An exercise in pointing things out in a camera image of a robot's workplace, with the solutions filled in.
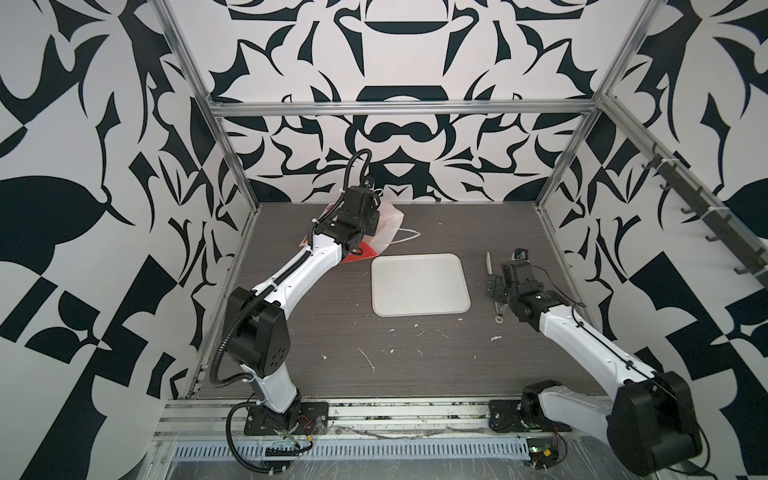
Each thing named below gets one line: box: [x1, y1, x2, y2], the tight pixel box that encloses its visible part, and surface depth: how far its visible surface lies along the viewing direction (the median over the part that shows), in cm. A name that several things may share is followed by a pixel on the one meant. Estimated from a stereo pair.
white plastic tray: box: [371, 253, 471, 316], surface depth 99 cm
